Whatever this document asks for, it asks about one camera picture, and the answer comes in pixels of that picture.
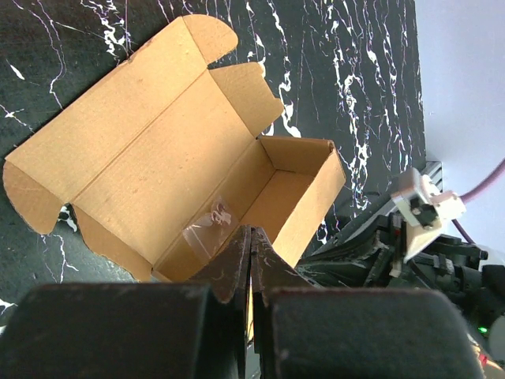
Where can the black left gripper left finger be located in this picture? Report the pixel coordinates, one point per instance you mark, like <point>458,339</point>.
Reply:
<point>193,329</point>

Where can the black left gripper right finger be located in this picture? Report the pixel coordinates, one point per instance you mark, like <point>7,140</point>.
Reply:
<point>302,331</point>

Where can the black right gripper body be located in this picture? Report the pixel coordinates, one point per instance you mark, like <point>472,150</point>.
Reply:
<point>369,252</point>

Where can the small clear plastic bag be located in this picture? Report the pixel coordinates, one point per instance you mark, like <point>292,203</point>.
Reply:
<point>207,234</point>

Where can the brown cardboard box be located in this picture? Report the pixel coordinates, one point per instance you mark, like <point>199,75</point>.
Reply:
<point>146,150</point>

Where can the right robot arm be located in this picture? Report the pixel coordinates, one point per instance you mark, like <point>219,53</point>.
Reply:
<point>483,311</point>

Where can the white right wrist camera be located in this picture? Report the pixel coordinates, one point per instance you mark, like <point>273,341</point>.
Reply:
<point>426,210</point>

